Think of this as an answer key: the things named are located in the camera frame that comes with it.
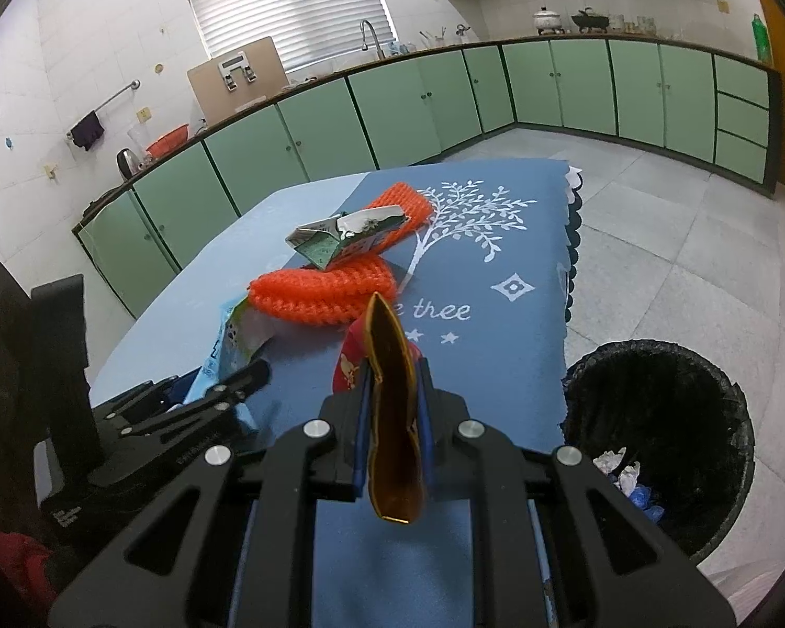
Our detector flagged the dark hanging towel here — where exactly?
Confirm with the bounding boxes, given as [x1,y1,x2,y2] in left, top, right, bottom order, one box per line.
[69,110,104,152]

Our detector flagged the green white snack wrapper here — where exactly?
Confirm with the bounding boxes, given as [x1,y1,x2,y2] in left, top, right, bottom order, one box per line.
[285,204,408,271]

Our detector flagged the white cooking pot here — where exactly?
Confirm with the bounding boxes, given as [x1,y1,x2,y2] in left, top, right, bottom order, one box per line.
[533,6,566,36]

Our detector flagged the red plastic basin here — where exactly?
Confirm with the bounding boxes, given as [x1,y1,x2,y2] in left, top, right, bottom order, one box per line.
[145,124,189,160]

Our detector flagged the wall towel rail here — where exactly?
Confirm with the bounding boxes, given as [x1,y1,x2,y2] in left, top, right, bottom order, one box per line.
[95,78,141,114]

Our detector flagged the black wok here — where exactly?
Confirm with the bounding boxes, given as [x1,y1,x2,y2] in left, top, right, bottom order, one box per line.
[571,7,610,34]

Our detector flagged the white tissue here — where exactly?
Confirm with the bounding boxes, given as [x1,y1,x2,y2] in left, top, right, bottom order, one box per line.
[592,446,641,498]

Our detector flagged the red gold foil pouch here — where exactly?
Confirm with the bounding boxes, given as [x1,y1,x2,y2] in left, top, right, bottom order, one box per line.
[333,292,424,524]

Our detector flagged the black trash bin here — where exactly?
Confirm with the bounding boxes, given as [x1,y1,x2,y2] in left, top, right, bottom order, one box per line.
[562,339,755,564]

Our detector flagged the cardboard box on counter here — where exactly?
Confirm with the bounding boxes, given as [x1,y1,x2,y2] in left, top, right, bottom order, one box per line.
[187,37,289,125]

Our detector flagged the light blue tablecloth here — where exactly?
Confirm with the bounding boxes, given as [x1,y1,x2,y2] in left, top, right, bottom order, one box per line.
[90,173,365,407]

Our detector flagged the blue plastic bag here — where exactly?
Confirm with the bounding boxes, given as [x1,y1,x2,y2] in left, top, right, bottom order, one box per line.
[628,485,665,523]

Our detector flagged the orange foam net flat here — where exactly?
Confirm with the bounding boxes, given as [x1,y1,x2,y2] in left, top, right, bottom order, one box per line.
[358,180,437,257]

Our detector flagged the white window blind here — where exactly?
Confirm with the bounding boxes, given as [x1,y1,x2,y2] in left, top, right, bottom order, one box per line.
[188,0,397,71]

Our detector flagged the green lower kitchen cabinets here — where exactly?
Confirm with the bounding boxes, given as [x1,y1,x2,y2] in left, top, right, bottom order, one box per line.
[73,36,781,315]

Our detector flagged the orange foam net rolled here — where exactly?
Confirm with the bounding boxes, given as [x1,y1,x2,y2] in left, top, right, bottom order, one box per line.
[246,254,397,328]

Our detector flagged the chrome sink faucet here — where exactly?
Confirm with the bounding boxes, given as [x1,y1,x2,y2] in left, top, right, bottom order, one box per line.
[360,18,387,61]

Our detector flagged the green bottle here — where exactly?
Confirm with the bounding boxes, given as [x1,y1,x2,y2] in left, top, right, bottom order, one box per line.
[752,14,773,65]

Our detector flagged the light blue milk carton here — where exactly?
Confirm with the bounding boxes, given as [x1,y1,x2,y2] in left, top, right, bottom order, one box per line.
[184,298,275,404]

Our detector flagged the steel electric kettle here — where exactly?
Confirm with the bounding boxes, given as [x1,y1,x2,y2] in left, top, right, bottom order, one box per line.
[116,148,143,182]

